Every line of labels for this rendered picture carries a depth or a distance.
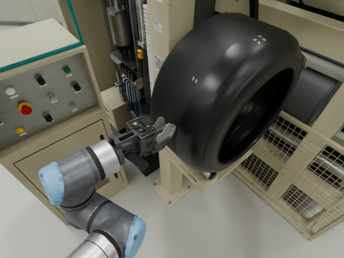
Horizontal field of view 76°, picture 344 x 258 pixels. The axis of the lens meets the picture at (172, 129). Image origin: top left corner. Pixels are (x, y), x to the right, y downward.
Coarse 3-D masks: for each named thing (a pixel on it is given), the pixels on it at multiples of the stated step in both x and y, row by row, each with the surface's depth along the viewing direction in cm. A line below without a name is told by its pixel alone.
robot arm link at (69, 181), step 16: (64, 160) 49; (80, 160) 49; (96, 160) 50; (48, 176) 46; (64, 176) 47; (80, 176) 48; (96, 176) 51; (48, 192) 45; (64, 192) 47; (80, 192) 50
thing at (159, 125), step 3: (159, 117) 64; (162, 117) 64; (159, 120) 64; (162, 120) 65; (156, 123) 64; (159, 123) 65; (162, 123) 66; (156, 126) 65; (159, 126) 66; (162, 126) 67; (171, 126) 68; (156, 129) 66; (159, 129) 66; (162, 129) 66; (159, 132) 66
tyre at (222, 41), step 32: (192, 32) 67; (224, 32) 63; (256, 32) 62; (288, 32) 68; (192, 64) 63; (224, 64) 58; (256, 64) 58; (288, 64) 66; (160, 96) 70; (192, 96) 62; (224, 96) 58; (256, 96) 105; (288, 96) 87; (192, 128) 63; (224, 128) 63; (256, 128) 103; (192, 160) 72; (224, 160) 87
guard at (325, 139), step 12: (300, 132) 105; (312, 132) 100; (300, 144) 109; (336, 144) 95; (252, 156) 142; (264, 156) 133; (300, 156) 113; (252, 168) 147; (300, 180) 120; (336, 180) 103; (264, 192) 151; (312, 192) 117; (276, 204) 146; (288, 216) 142; (324, 216) 119; (300, 228) 137; (324, 228) 122
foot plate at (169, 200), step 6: (156, 180) 193; (156, 186) 189; (186, 186) 189; (156, 192) 186; (162, 192) 185; (180, 192) 185; (186, 192) 185; (162, 198) 182; (168, 198) 182; (174, 198) 182; (180, 198) 182; (168, 204) 178
